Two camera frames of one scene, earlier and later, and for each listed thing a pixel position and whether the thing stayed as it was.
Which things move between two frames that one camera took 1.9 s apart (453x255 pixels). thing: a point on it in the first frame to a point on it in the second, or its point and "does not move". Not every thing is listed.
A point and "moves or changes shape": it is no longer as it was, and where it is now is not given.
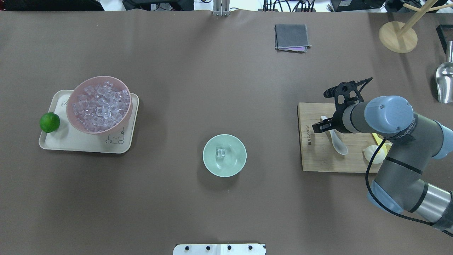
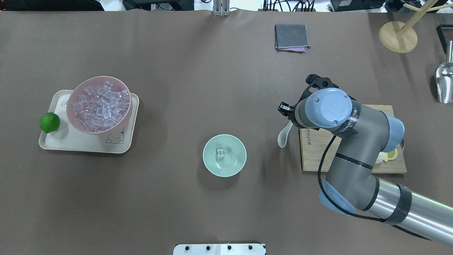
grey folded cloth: x=292 y=38 does not move
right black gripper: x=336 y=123 to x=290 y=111
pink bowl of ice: x=102 y=105 does not move
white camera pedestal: x=219 y=249 does not move
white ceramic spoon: x=339 y=145 moves or changes shape
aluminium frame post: x=221 y=8 does not move
